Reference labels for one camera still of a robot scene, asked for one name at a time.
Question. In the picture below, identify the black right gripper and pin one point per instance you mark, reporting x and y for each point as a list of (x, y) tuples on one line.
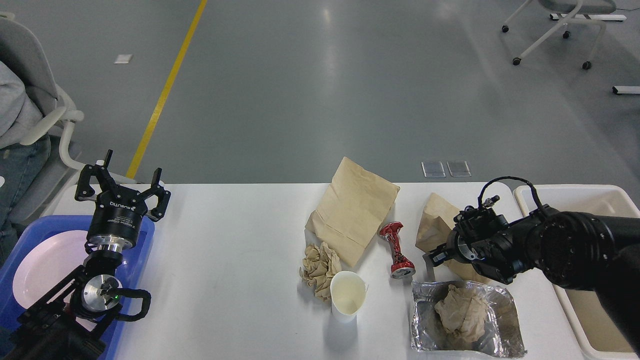
[(470, 243)]

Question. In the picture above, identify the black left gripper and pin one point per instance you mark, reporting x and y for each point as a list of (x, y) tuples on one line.
[(117, 220)]

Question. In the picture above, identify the brown paper wad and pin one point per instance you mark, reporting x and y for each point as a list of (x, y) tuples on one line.
[(463, 313)]

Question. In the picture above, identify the pink plate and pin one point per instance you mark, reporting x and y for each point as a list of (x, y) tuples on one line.
[(47, 264)]

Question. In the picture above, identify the large brown paper bag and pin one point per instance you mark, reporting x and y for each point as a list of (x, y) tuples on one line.
[(351, 210)]

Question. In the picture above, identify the silver foil wrapper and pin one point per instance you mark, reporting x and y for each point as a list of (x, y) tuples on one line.
[(502, 338)]

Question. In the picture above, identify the brown napkin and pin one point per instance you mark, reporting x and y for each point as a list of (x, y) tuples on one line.
[(319, 266)]

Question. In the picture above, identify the pink mug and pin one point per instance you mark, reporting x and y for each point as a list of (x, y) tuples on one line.
[(88, 324)]

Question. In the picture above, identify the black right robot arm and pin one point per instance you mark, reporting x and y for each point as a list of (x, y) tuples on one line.
[(574, 250)]

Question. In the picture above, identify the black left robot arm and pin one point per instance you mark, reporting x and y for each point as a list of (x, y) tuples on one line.
[(68, 321)]

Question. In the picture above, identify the crushed red can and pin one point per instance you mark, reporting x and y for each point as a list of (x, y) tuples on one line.
[(401, 267)]

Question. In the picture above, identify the blue plastic tray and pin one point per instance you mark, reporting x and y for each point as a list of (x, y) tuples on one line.
[(128, 274)]

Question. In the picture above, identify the left floor plate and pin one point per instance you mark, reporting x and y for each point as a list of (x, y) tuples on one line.
[(433, 169)]

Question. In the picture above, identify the floor plate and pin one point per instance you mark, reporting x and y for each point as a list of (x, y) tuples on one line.
[(459, 169), (433, 169)]

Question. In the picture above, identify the right floor plate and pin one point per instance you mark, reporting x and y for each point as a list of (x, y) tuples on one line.
[(459, 169)]

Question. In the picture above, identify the white paper cup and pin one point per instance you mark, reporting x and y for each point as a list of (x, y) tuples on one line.
[(348, 293)]

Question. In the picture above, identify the seated person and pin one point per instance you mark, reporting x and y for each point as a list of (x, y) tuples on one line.
[(19, 164)]

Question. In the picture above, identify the white floor tag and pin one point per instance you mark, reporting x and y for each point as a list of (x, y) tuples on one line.
[(122, 59)]

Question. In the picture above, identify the white plastic bin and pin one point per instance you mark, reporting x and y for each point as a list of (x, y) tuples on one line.
[(559, 324)]

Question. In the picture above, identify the grey office chair left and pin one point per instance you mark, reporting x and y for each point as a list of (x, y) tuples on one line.
[(23, 54)]

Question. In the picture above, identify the white bar on floor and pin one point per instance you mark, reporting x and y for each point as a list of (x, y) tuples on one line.
[(626, 90)]

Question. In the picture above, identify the white bar far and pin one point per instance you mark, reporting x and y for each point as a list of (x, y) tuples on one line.
[(596, 17)]

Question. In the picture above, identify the white rolling chair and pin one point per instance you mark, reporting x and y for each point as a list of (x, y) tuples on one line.
[(572, 8)]

